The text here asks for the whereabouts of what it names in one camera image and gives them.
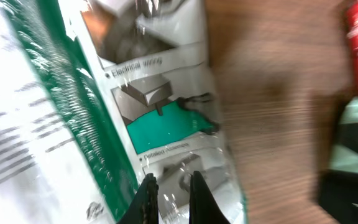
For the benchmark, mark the white wet wipe sachet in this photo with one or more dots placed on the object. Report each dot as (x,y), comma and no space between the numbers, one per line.
(344,157)

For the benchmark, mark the green 3M gloves package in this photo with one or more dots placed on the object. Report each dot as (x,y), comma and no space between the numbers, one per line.
(95,95)

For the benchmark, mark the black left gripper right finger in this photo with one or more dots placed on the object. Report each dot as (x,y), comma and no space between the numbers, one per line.
(203,207)

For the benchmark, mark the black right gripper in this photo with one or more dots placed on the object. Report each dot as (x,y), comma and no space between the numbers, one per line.
(338,196)

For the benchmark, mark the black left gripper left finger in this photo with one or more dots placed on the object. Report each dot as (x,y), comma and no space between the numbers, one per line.
(144,207)

